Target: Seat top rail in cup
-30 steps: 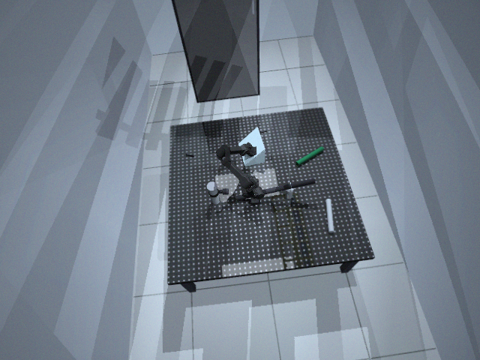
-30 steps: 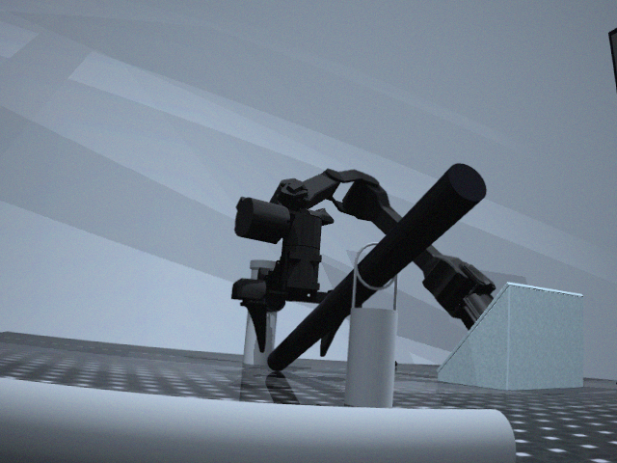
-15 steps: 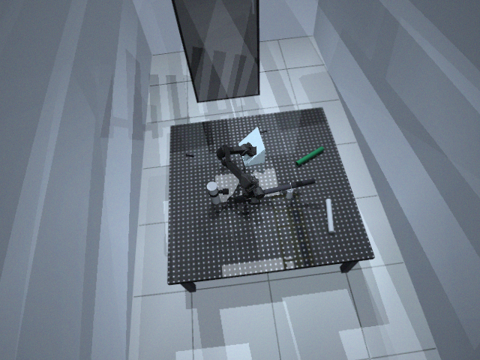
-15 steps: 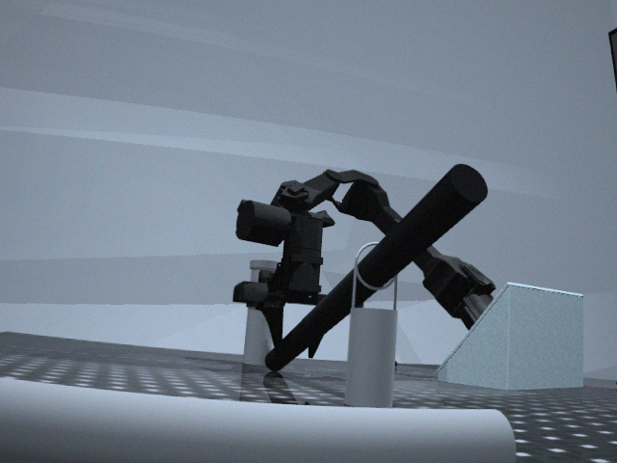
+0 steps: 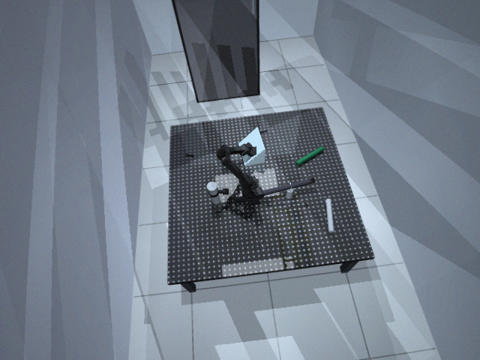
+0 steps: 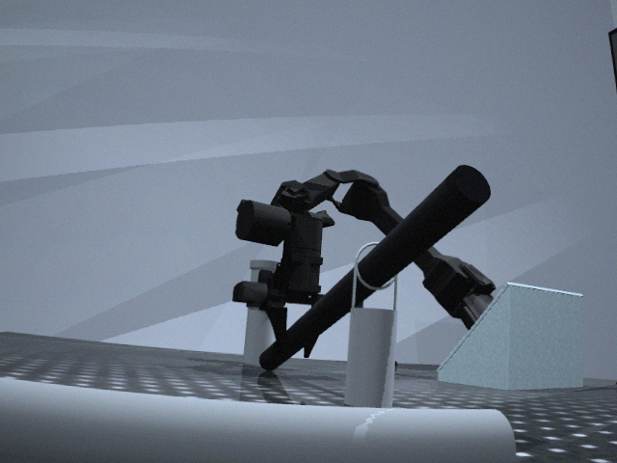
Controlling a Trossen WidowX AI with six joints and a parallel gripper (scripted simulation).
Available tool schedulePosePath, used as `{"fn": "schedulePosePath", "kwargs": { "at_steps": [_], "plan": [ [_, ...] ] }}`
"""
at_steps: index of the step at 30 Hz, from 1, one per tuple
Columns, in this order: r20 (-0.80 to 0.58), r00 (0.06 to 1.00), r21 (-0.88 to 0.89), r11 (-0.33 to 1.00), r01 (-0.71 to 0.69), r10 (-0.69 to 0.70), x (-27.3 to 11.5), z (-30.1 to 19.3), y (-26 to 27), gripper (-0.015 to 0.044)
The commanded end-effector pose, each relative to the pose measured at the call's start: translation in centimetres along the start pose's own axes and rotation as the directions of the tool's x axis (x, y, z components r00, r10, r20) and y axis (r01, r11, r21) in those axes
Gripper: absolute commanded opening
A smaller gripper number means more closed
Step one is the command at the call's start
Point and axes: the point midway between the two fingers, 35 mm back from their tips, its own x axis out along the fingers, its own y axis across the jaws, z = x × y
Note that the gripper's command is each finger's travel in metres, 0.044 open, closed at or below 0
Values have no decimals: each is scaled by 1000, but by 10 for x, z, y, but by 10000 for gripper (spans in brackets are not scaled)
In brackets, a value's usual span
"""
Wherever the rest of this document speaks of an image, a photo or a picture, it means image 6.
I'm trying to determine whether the white horizontal tube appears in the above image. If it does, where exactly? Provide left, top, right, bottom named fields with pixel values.
left=0, top=378, right=517, bottom=463

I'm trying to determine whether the light grey post with cap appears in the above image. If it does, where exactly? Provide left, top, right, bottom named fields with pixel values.
left=243, top=259, right=278, bottom=365

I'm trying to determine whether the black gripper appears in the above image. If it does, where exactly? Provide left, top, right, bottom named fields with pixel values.
left=232, top=248, right=324, bottom=357

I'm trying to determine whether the black cylindrical rod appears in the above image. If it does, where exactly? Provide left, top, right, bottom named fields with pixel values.
left=259, top=165, right=491, bottom=370

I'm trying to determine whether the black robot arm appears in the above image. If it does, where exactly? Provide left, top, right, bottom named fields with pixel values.
left=235, top=169, right=496, bottom=330

